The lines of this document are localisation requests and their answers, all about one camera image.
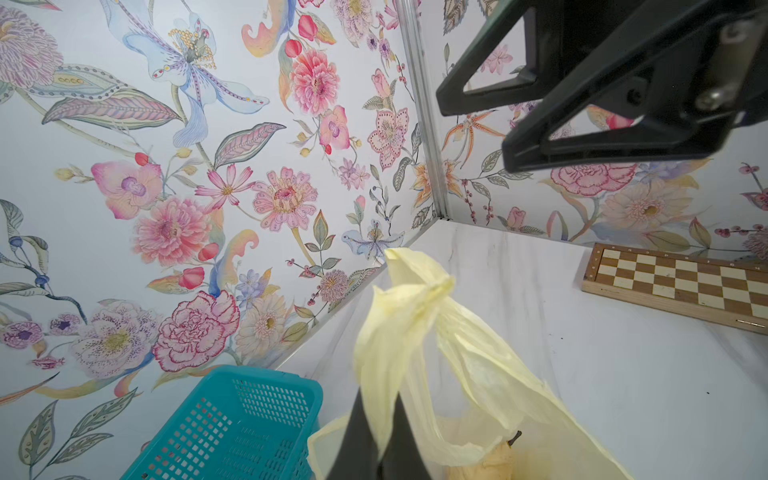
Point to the wooden chessboard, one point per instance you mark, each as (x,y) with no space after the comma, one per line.
(727,293)

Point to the teal plastic basket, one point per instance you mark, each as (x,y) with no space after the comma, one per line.
(237,423)

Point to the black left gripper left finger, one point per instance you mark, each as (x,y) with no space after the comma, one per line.
(357,458)

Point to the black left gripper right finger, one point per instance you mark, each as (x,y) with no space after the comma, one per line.
(401,459)

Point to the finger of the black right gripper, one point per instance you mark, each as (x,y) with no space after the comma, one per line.
(670,82)
(514,58)

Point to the yellow plastic bag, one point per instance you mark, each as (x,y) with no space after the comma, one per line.
(464,389)

